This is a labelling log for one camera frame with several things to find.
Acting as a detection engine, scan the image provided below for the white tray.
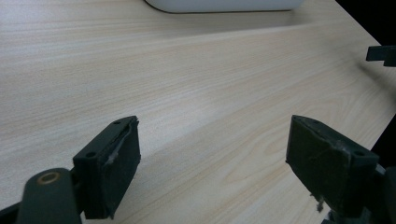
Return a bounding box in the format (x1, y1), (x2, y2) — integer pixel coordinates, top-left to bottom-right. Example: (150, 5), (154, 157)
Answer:
(143, 0), (306, 14)

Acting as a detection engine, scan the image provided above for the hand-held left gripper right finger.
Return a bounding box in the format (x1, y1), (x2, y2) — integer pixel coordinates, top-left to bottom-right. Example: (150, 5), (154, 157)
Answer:
(285, 114), (381, 218)

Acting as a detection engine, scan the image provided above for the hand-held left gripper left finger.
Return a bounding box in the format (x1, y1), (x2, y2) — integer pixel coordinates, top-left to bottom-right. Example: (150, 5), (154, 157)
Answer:
(72, 115), (142, 220)

